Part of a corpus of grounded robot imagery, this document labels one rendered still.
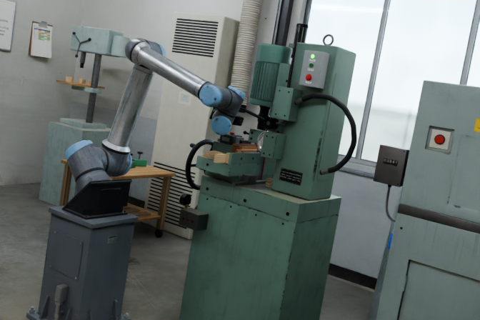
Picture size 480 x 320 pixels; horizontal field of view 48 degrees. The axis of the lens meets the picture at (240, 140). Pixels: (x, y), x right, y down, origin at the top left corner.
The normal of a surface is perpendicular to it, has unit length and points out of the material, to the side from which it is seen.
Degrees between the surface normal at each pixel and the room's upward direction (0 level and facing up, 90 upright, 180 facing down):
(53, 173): 90
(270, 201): 90
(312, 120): 90
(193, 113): 90
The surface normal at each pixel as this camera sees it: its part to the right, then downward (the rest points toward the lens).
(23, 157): 0.83, 0.19
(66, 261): -0.53, -0.01
